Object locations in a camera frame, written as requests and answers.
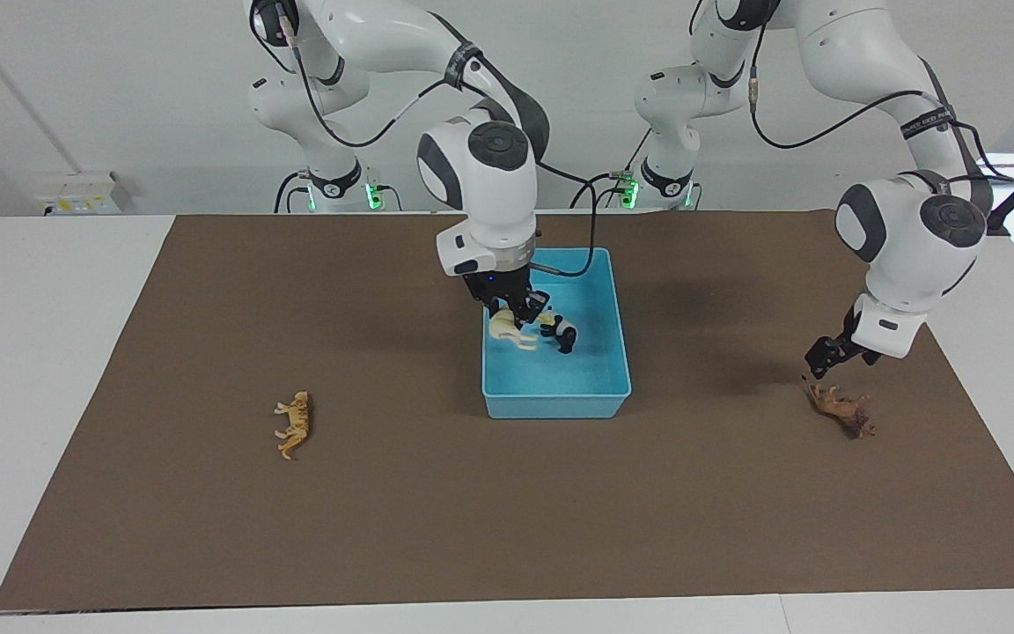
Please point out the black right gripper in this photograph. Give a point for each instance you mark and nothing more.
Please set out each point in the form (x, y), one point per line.
(498, 286)

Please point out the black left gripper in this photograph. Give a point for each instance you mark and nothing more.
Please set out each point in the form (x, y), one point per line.
(855, 339)

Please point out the cream llama toy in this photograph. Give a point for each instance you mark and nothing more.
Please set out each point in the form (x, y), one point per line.
(503, 330)

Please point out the brown lion toy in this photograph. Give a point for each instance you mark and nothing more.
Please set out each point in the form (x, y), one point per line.
(841, 409)

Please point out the black and white panda toy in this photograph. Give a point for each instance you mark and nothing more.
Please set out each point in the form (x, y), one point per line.
(564, 333)

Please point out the orange striped tiger toy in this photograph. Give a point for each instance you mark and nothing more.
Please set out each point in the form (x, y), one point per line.
(297, 427)

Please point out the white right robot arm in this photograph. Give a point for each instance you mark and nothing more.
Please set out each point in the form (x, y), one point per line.
(481, 211)

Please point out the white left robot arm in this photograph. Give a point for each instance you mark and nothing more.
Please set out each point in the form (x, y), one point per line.
(912, 255)

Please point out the light blue storage box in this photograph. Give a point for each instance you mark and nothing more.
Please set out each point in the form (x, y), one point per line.
(560, 387)

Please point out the brown table mat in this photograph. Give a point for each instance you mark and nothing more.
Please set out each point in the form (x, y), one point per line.
(472, 511)

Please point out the white wall socket box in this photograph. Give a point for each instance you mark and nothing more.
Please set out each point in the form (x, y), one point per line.
(76, 194)

